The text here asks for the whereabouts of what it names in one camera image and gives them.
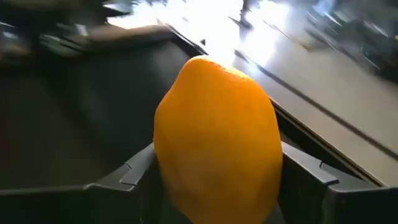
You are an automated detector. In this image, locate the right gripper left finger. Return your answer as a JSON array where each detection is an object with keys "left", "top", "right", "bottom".
[{"left": 0, "top": 142, "right": 163, "bottom": 224}]

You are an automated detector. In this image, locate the orange-coloured lemon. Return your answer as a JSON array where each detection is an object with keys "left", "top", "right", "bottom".
[{"left": 153, "top": 55, "right": 284, "bottom": 224}]

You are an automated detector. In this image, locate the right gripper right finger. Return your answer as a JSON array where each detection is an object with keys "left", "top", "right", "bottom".
[{"left": 278, "top": 141, "right": 398, "bottom": 224}]

